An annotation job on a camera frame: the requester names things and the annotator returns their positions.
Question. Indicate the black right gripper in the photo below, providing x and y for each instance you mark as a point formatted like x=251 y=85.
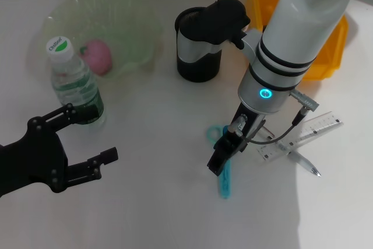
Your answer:
x=242 y=120

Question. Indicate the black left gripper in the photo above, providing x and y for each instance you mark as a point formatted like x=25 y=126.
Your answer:
x=32 y=158

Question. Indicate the blue and teal scissors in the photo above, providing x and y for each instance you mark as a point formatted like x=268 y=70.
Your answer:
x=225 y=186

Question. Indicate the clear green-label water bottle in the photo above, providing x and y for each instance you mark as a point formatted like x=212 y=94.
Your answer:
x=73 y=85

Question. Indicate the pink peach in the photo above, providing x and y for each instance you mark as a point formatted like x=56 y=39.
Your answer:
x=99 y=56

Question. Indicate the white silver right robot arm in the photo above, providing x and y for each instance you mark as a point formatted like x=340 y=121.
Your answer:
x=291 y=42

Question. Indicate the clear ballpoint pen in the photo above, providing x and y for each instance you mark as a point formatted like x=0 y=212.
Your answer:
x=303 y=161

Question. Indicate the black mesh pen holder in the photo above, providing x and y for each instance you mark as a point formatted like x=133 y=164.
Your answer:
x=198 y=71

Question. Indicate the transparent plastic ruler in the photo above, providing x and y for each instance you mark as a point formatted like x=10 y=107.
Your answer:
x=320 y=126

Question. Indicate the translucent green fruit plate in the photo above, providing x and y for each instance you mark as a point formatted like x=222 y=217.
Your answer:
x=122 y=18

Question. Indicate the yellow plastic bin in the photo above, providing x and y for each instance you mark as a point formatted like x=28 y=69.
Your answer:
x=329 y=62

